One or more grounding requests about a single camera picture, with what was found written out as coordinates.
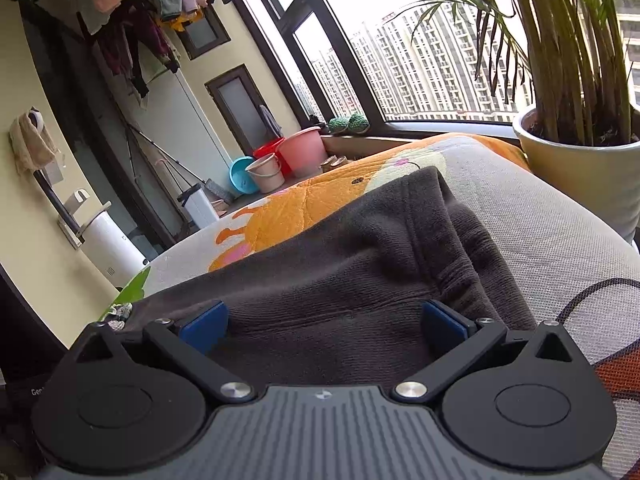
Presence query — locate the tall frosted cabinet door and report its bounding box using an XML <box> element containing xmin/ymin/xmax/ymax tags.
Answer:
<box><xmin>205</xmin><ymin>64</ymin><xmax>281</xmax><ymax>158</ymax></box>

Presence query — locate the printed cartoon animal mat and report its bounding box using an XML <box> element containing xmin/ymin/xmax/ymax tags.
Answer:
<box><xmin>100</xmin><ymin>132</ymin><xmax>640</xmax><ymax>480</ymax></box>

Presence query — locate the grey hanging cloth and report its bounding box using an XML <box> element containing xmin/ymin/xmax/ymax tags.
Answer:
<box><xmin>257</xmin><ymin>105</ymin><xmax>283</xmax><ymax>138</ymax></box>

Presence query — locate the flat mop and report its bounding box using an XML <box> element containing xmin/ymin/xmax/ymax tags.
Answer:
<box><xmin>155</xmin><ymin>157</ymin><xmax>235</xmax><ymax>206</ymax></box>

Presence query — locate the dark grey garment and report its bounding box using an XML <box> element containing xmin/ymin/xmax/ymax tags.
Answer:
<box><xmin>107</xmin><ymin>165</ymin><xmax>538</xmax><ymax>391</ymax></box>

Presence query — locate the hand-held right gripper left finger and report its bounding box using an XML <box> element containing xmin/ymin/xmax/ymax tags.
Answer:
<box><xmin>75</xmin><ymin>300</ymin><xmax>256</xmax><ymax>407</ymax></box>

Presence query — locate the beige hanging towel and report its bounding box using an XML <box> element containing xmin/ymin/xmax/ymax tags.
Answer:
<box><xmin>9</xmin><ymin>106</ymin><xmax>58</xmax><ymax>176</ymax></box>

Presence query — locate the beige bucket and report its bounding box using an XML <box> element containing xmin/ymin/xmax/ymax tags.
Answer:
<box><xmin>245</xmin><ymin>153</ymin><xmax>285</xmax><ymax>193</ymax></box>

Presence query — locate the black wall handle bar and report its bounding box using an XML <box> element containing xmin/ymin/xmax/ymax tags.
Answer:
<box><xmin>32</xmin><ymin>170</ymin><xmax>83</xmax><ymax>238</ymax></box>

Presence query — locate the green palm plant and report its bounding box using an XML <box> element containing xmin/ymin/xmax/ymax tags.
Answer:
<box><xmin>395</xmin><ymin>0</ymin><xmax>640</xmax><ymax>146</ymax></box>

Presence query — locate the white plant pot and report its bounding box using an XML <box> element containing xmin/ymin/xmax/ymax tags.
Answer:
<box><xmin>512</xmin><ymin>105</ymin><xmax>640</xmax><ymax>246</ymax></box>

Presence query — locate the small frosted cabinet door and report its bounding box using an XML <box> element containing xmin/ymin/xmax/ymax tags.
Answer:
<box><xmin>177</xmin><ymin>4</ymin><xmax>232</xmax><ymax>60</ymax></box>

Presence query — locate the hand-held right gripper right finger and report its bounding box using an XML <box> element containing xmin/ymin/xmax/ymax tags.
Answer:
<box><xmin>390</xmin><ymin>300</ymin><xmax>573</xmax><ymax>406</ymax></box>

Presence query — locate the white cylindrical appliance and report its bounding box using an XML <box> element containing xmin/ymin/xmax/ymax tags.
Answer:
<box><xmin>80</xmin><ymin>210</ymin><xmax>150</xmax><ymax>288</ymax></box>

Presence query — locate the white mop bin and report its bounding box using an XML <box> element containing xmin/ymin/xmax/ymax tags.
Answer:
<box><xmin>177</xmin><ymin>182</ymin><xmax>221</xmax><ymax>231</ymax></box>

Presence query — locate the black framed window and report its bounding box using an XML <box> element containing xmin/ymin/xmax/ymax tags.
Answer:
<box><xmin>235</xmin><ymin>0</ymin><xmax>640</xmax><ymax>138</ymax></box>

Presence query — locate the red basin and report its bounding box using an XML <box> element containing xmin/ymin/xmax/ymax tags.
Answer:
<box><xmin>252</xmin><ymin>137</ymin><xmax>287</xmax><ymax>171</ymax></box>

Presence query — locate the pink bucket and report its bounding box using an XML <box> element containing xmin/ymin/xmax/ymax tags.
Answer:
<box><xmin>276</xmin><ymin>126</ymin><xmax>328</xmax><ymax>178</ymax></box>

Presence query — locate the blue basin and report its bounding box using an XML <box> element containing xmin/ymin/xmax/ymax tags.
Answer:
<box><xmin>229</xmin><ymin>156</ymin><xmax>261</xmax><ymax>196</ymax></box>

